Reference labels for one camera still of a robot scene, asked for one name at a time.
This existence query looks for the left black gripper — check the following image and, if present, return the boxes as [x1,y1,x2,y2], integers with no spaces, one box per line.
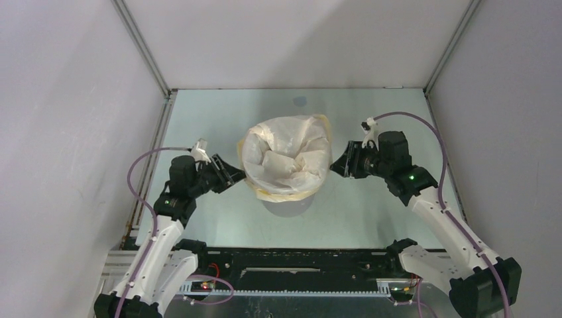
[189,154,248,198]

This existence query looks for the translucent cream trash bag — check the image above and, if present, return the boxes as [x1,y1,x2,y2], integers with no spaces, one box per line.
[237,114,333,203]

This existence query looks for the grey plastic trash bin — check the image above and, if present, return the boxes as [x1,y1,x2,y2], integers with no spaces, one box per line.
[262,195,315,218]

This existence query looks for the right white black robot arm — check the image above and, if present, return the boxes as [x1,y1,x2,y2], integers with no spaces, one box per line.
[331,131,522,317]

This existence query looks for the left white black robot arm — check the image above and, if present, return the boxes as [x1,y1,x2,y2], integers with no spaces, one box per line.
[93,154,246,317]

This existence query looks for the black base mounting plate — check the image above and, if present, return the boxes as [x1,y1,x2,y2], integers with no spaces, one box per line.
[196,248,413,293]

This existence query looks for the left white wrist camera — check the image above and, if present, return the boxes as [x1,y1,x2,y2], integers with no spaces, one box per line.
[190,138,211,163]

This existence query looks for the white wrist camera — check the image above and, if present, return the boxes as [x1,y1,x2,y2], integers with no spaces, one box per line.
[361,117,378,148]
[190,138,211,163]

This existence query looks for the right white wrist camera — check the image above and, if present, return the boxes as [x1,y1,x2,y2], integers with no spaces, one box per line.
[361,117,378,148]

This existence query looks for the left aluminium floor rail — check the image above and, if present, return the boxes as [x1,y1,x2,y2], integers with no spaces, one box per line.
[118,89,178,250]

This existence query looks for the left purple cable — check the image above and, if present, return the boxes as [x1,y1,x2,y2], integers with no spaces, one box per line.
[111,146,235,318]

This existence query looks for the grey slotted cable duct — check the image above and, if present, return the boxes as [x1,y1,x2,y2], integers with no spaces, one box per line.
[175,280,392,297]

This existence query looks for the left aluminium frame post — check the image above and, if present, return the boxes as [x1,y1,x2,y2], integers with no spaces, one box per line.
[111,0,171,98]

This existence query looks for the aluminium frame post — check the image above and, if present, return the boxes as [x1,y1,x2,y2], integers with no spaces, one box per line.
[111,0,171,98]
[423,0,482,97]

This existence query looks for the right aluminium frame post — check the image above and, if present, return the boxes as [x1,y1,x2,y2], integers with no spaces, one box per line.
[423,0,482,97]

